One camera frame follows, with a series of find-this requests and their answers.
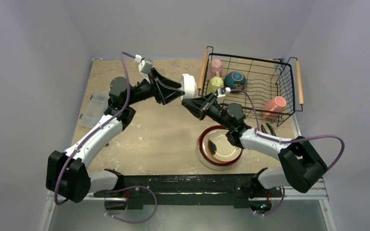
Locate white handled cup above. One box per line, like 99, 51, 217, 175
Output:
180, 74, 197, 101

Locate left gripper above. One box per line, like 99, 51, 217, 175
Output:
125, 68, 184, 106

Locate light pink faceted mug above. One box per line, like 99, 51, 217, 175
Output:
207, 59, 223, 81

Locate black pliers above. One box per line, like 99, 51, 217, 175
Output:
260, 123, 276, 136

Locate red rimmed plate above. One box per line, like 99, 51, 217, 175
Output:
198, 125, 244, 167

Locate salmon pink mug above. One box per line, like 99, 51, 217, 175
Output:
263, 96, 287, 119

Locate clear plastic organizer box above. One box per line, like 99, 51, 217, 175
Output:
79, 91, 109, 129

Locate green faceted mug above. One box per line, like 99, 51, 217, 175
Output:
207, 77, 224, 94

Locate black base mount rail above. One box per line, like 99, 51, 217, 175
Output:
94, 173, 282, 211

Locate black wire dish rack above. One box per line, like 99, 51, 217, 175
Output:
198, 46, 304, 126

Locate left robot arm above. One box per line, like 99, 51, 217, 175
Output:
45, 67, 196, 205

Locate dark blue bowl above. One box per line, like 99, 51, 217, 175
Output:
224, 71, 247, 90

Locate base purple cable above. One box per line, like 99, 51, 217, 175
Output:
104, 185, 159, 225

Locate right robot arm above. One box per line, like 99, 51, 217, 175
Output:
181, 93, 328, 196

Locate cream painted plate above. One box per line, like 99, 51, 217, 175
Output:
208, 129, 242, 163

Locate large white bottom plate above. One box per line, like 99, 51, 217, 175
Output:
196, 140, 243, 170

